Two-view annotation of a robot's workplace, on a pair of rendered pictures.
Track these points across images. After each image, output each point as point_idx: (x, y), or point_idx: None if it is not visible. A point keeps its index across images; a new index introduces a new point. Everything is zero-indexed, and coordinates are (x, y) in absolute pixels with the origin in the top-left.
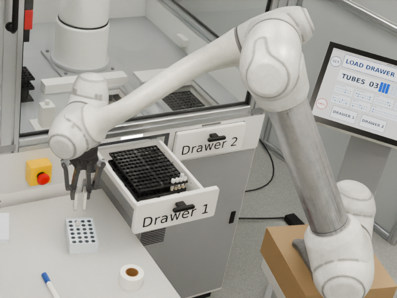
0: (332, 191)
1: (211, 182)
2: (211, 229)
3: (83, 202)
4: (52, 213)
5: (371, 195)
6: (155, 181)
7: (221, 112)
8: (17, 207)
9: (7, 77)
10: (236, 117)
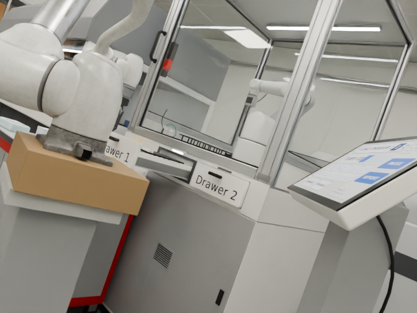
0: (48, 0)
1: (212, 235)
2: (200, 294)
3: None
4: None
5: (98, 56)
6: None
7: (233, 161)
8: None
9: (145, 87)
10: (244, 173)
